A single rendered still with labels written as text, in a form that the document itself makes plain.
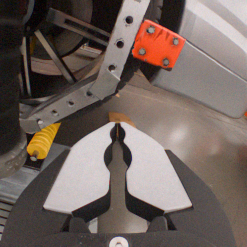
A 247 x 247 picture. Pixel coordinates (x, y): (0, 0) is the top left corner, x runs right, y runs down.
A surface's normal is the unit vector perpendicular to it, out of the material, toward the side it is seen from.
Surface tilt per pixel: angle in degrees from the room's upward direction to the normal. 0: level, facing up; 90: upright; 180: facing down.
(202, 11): 90
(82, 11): 90
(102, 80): 90
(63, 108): 90
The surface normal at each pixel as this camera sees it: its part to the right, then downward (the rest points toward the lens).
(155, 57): 0.08, 0.56
